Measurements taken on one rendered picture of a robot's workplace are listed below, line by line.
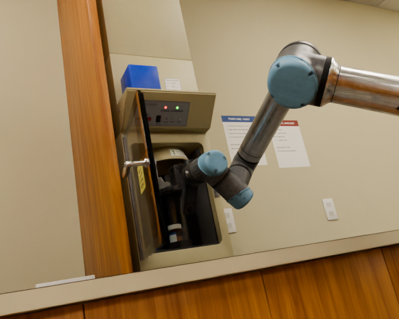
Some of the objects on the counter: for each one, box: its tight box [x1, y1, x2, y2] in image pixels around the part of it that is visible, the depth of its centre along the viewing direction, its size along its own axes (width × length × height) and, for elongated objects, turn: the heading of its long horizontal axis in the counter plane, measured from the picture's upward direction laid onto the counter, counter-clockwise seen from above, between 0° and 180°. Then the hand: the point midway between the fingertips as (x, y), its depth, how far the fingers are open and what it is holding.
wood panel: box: [57, 0, 133, 278], centre depth 151 cm, size 49×3×140 cm, turn 175°
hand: (170, 194), depth 145 cm, fingers open, 12 cm apart
